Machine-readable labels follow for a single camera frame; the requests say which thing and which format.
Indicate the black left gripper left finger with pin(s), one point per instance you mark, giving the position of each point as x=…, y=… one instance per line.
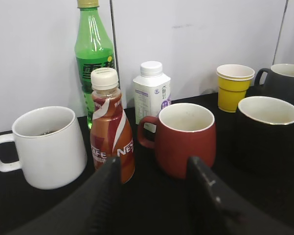
x=87, y=211

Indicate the white milk carton bottle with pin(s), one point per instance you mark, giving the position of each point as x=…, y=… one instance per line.
x=152, y=90

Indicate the red ceramic mug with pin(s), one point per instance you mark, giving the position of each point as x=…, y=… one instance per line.
x=180, y=131

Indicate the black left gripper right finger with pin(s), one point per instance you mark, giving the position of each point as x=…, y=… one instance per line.
x=216, y=209

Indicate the yellow paper cup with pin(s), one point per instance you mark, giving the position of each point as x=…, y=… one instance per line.
x=233, y=83

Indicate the dark grey ceramic mug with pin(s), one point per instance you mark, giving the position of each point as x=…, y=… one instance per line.
x=279, y=82

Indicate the black ceramic mug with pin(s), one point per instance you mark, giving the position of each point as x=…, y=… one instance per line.
x=263, y=136

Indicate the green sprite bottle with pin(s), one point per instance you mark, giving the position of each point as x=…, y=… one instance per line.
x=93, y=49

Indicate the white ceramic mug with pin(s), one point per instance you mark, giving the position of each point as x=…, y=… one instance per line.
x=49, y=145

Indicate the brown nescafe coffee bottle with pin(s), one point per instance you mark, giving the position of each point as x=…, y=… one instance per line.
x=111, y=133

